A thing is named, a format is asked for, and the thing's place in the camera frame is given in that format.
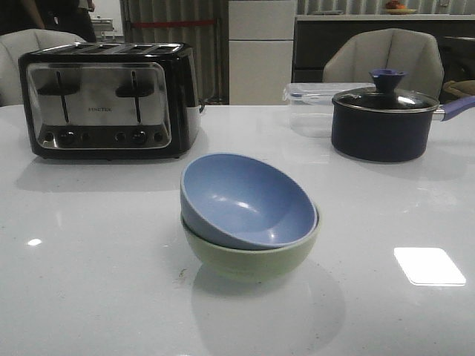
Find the blue bowl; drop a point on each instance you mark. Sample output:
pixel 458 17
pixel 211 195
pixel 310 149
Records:
pixel 240 202

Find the green bowl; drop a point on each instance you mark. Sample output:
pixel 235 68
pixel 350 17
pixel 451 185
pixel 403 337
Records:
pixel 250 266

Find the clear plastic food container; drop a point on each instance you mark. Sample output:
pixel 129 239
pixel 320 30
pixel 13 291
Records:
pixel 310 105

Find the dark blue saucepan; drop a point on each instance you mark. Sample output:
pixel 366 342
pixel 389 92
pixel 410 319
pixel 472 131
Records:
pixel 389 135

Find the white cabinet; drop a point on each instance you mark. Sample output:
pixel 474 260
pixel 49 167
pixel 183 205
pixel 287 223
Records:
pixel 261 37

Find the dark sideboard counter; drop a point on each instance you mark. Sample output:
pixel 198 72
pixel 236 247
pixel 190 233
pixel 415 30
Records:
pixel 318 38

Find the glass pot lid blue knob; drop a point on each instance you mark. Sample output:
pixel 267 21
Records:
pixel 385 96

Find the black and steel toaster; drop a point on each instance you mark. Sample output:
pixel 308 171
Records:
pixel 111 100

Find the beige chair right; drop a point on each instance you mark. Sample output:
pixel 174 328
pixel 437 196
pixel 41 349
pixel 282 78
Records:
pixel 415 53

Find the beige chair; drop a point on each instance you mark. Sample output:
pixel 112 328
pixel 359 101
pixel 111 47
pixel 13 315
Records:
pixel 14 45
pixel 415 53

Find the person in dark clothes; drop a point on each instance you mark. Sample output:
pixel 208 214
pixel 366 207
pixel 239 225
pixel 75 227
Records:
pixel 66 16

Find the fruit bowl on counter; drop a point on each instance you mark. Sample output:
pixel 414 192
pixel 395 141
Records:
pixel 395 7

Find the beige chair left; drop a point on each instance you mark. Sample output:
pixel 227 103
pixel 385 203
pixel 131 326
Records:
pixel 14 45

